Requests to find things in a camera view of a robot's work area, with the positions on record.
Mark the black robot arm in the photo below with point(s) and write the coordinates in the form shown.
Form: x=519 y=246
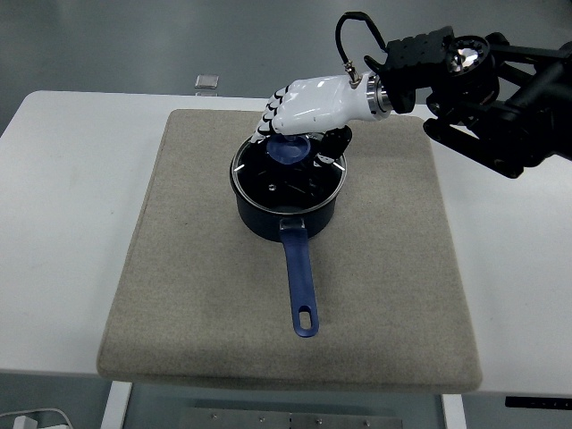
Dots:
x=514 y=111

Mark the small metal floor plate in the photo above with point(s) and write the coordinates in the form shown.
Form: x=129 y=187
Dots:
x=207 y=81

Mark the white table leg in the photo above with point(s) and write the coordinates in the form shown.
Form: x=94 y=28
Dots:
x=453 y=413
x=115 y=406

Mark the white power adapter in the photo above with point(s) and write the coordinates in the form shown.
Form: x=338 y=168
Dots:
x=24 y=423

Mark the black table control panel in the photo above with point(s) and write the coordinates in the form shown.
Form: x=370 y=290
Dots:
x=536 y=401

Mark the beige fabric mat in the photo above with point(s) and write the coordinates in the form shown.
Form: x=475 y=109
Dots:
x=380 y=268

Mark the glass lid with blue knob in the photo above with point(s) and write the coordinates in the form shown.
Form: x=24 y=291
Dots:
x=288 y=153

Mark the grey metal plate with screws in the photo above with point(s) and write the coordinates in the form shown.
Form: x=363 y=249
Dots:
x=290 y=420

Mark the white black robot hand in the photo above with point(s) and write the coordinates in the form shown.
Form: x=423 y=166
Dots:
x=322 y=103

